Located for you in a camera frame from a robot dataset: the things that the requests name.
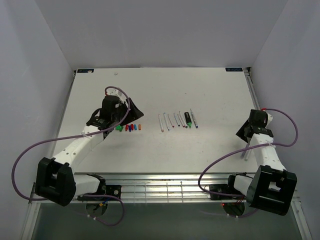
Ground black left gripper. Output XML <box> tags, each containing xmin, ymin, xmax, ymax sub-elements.
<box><xmin>112</xmin><ymin>97</ymin><xmax>144</xmax><ymax>127</ymax></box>

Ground blue capped white pen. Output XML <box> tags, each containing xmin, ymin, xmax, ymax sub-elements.
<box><xmin>163</xmin><ymin>112</ymin><xmax>170</xmax><ymax>131</ymax></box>

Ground red capped white pen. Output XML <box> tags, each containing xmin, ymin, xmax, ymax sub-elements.
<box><xmin>167</xmin><ymin>114</ymin><xmax>175</xmax><ymax>128</ymax></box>

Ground dark blue capped pen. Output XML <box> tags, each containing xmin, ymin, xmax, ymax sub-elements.
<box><xmin>173</xmin><ymin>112</ymin><xmax>181</xmax><ymax>127</ymax></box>

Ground green capped white pen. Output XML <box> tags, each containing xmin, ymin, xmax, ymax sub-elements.
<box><xmin>179</xmin><ymin>111</ymin><xmax>188</xmax><ymax>129</ymax></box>

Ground green black highlighter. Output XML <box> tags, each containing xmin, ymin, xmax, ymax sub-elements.
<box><xmin>184</xmin><ymin>111</ymin><xmax>192</xmax><ymax>128</ymax></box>

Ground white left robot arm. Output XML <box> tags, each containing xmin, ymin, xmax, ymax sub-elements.
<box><xmin>35</xmin><ymin>94</ymin><xmax>144</xmax><ymax>207</ymax></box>

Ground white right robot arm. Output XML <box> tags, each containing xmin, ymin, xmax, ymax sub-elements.
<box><xmin>225</xmin><ymin>109</ymin><xmax>298</xmax><ymax>216</ymax></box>

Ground right blue corner label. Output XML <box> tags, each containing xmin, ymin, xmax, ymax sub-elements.
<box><xmin>225</xmin><ymin>67</ymin><xmax>243</xmax><ymax>72</ymax></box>

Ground blue corner label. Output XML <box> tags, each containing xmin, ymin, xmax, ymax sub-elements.
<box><xmin>225</xmin><ymin>67</ymin><xmax>243</xmax><ymax>72</ymax></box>
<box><xmin>76</xmin><ymin>68</ymin><xmax>94</xmax><ymax>74</ymax></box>

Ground left blue corner label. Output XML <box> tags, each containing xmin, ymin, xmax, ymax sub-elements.
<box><xmin>76</xmin><ymin>68</ymin><xmax>94</xmax><ymax>74</ymax></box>

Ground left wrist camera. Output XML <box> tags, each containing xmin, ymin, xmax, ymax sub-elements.
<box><xmin>105</xmin><ymin>88</ymin><xmax>125</xmax><ymax>99</ymax></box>

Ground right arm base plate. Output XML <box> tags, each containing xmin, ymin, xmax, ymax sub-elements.
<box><xmin>204</xmin><ymin>184</ymin><xmax>242</xmax><ymax>201</ymax></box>

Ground aluminium right side rail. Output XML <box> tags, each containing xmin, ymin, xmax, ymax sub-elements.
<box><xmin>243</xmin><ymin>67</ymin><xmax>313</xmax><ymax>240</ymax></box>

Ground aluminium front rail frame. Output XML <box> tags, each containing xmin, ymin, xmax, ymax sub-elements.
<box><xmin>29</xmin><ymin>172</ymin><xmax>301</xmax><ymax>205</ymax></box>

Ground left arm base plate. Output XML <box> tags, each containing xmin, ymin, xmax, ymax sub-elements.
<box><xmin>76</xmin><ymin>185</ymin><xmax>122</xmax><ymax>202</ymax></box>

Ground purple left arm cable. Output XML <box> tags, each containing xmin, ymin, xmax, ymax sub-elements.
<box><xmin>11</xmin><ymin>86</ymin><xmax>132</xmax><ymax>227</ymax></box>

